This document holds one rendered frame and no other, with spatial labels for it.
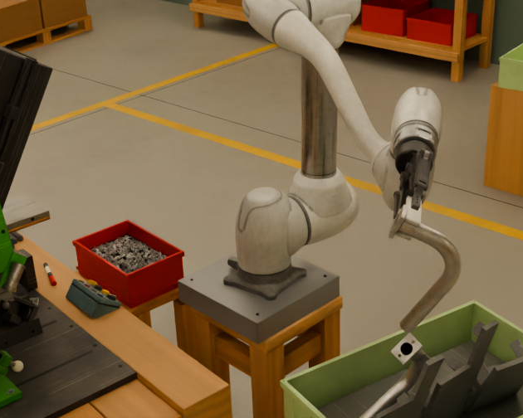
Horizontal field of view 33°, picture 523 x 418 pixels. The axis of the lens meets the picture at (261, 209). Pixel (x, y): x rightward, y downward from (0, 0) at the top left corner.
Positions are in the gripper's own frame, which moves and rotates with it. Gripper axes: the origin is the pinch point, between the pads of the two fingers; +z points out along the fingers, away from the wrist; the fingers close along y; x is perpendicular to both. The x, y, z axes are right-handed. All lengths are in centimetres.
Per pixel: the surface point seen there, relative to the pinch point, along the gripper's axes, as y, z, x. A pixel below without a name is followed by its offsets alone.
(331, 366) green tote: -60, -12, 7
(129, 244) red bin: -110, -73, -52
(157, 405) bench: -80, 2, -29
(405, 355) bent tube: -27.5, 7.1, 12.6
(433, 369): -30.1, 5.5, 20.1
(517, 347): -38, -18, 44
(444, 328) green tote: -57, -35, 35
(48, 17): -390, -581, -226
